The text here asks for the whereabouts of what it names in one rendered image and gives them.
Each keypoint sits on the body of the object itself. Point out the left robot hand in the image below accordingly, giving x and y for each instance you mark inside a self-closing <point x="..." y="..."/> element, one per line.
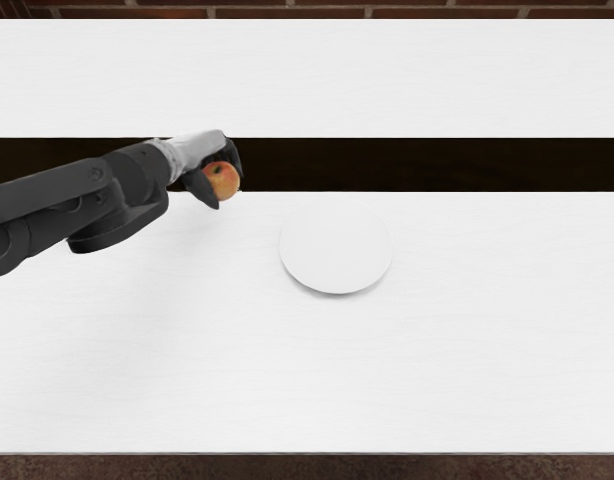
<point x="193" y="150"/>

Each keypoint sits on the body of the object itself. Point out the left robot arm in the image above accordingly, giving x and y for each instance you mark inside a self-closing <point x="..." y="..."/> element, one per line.
<point x="87" y="195"/>

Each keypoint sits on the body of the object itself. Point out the red yellow apple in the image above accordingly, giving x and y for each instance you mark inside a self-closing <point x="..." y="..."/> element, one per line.
<point x="223" y="180"/>

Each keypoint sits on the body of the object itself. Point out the white round plate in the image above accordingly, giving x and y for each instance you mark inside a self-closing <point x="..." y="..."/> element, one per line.
<point x="335" y="248"/>

